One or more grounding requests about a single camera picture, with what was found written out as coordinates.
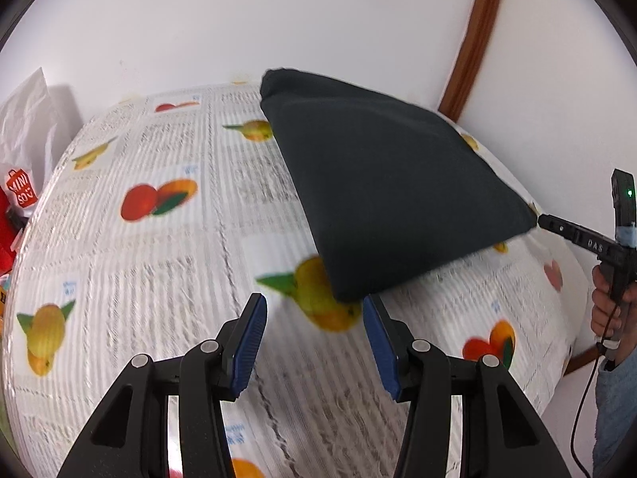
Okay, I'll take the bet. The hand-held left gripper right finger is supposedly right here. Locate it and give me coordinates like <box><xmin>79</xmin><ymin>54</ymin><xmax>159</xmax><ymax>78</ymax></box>
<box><xmin>362</xmin><ymin>295</ymin><xmax>572</xmax><ymax>478</ymax></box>

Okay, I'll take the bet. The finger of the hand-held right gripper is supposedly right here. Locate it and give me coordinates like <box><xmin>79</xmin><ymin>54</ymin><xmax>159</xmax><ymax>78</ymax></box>
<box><xmin>536</xmin><ymin>212</ymin><xmax>621</xmax><ymax>263</ymax></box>

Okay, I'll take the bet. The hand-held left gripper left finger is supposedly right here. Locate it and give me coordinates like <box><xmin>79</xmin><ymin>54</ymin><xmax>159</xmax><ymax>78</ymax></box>
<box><xmin>57</xmin><ymin>293</ymin><xmax>268</xmax><ymax>478</ymax></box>

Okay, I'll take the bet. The black garment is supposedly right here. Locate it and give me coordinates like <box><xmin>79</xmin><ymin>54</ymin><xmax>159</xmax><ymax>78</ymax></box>
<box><xmin>260</xmin><ymin>67</ymin><xmax>539</xmax><ymax>304</ymax></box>

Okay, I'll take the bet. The person's right forearm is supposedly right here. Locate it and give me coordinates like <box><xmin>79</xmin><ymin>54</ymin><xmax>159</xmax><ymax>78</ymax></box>
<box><xmin>592</xmin><ymin>343</ymin><xmax>637</xmax><ymax>478</ymax></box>

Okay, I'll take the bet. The person's right hand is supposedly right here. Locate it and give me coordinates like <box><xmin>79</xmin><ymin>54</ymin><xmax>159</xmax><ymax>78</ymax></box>
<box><xmin>590</xmin><ymin>264</ymin><xmax>637</xmax><ymax>355</ymax></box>

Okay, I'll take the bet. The fruit print tablecloth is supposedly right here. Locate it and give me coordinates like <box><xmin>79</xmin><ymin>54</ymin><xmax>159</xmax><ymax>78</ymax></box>
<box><xmin>2</xmin><ymin>80</ymin><xmax>580</xmax><ymax>478</ymax></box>

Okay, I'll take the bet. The brown wooden baseboard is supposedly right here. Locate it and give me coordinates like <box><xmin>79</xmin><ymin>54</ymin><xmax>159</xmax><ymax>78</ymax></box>
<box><xmin>566</xmin><ymin>351</ymin><xmax>604</xmax><ymax>375</ymax></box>

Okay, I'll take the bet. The brown wooden door trim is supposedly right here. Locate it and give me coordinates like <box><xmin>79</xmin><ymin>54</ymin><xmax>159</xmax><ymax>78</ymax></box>
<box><xmin>437</xmin><ymin>0</ymin><xmax>508</xmax><ymax>123</ymax></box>

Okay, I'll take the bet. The red bag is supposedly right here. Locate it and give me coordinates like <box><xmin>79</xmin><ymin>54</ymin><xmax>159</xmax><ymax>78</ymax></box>
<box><xmin>0</xmin><ymin>192</ymin><xmax>28</xmax><ymax>276</ymax></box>

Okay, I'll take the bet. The white plastic bag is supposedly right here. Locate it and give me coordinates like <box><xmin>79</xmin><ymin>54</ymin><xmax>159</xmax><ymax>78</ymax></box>
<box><xmin>0</xmin><ymin>67</ymin><xmax>83</xmax><ymax>220</ymax></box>

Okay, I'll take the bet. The black cable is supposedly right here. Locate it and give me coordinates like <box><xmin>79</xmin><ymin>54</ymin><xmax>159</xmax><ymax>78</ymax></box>
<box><xmin>571</xmin><ymin>309</ymin><xmax>618</xmax><ymax>478</ymax></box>

